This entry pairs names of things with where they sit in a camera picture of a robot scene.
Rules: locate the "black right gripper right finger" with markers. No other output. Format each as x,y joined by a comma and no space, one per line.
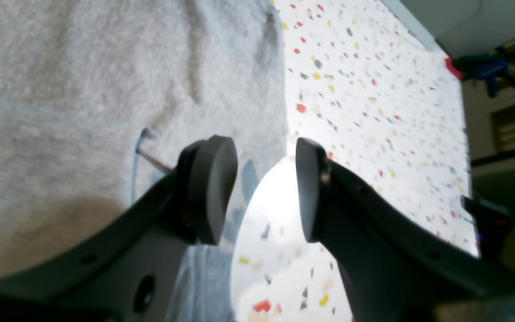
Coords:
392,269

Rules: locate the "grey T-shirt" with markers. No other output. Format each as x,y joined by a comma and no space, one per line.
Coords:
99,97

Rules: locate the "terrazzo patterned tablecloth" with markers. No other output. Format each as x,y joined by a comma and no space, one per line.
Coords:
366,81

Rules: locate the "blue right table clamp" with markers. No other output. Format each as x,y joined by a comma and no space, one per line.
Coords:
486,68

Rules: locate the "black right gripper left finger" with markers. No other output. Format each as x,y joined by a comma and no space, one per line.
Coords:
127,271

